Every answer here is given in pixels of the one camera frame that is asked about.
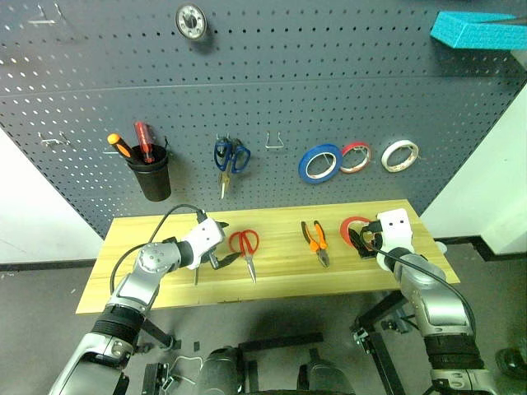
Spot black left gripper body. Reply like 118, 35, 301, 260
200, 249, 220, 271

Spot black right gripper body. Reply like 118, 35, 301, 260
360, 221, 384, 253

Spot large red tape roll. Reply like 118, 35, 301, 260
339, 216, 371, 250

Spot red handled scissors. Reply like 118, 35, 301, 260
228, 229, 260, 285

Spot orange and black pliers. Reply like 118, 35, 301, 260
300, 220, 331, 269

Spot black cup holder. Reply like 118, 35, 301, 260
125, 144, 172, 202

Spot white tape roll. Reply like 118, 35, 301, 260
380, 139, 420, 173

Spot blue tape roll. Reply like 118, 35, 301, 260
298, 143, 343, 184

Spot small red tape roll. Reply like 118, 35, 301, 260
339, 142, 372, 174

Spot grey rounded robot leg shell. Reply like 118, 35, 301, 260
297, 356, 356, 395
196, 347, 245, 395

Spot orange and black screwdriver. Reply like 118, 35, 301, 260
106, 132, 135, 164

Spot dark grey perforated pegboard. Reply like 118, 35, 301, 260
0, 0, 527, 239

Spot round silver dial disc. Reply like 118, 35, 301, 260
175, 2, 208, 41

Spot teal foam block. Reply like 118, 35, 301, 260
430, 11, 527, 51

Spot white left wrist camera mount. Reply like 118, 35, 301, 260
180, 217, 226, 271

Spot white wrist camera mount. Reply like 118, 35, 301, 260
180, 217, 226, 271
375, 208, 414, 272

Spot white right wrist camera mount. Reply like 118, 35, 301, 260
375, 208, 414, 272

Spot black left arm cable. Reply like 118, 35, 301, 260
110, 203, 208, 295

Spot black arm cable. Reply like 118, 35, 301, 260
372, 242, 478, 339
110, 203, 208, 295

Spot blue handled scissors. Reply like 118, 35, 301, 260
212, 137, 251, 201

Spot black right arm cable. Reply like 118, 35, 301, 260
372, 242, 478, 339

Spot black metal table frame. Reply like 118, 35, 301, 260
139, 290, 417, 395

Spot red transparent handle screwdriver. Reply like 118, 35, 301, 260
133, 121, 156, 165

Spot silver wire pegboard hook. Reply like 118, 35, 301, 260
38, 131, 72, 148

